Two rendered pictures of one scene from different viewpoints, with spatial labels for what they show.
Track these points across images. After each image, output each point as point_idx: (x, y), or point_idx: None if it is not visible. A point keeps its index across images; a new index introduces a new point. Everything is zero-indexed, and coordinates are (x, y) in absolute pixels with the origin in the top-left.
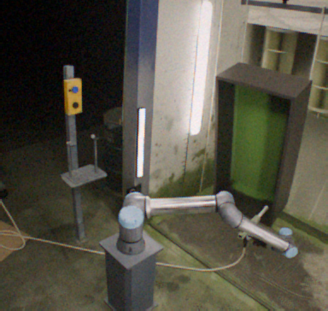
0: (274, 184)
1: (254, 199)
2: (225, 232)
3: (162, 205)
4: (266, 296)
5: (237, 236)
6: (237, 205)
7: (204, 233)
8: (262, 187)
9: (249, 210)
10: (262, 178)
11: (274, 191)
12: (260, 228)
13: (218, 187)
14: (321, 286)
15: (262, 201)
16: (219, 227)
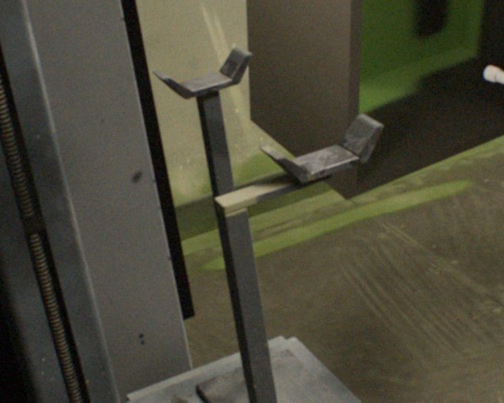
0: (414, 2)
1: (404, 101)
2: (374, 325)
3: None
4: None
5: (406, 296)
6: (417, 146)
7: (361, 381)
8: (374, 53)
9: (459, 127)
10: (370, 16)
11: (417, 35)
12: None
13: (322, 141)
14: None
15: (422, 88)
16: (334, 335)
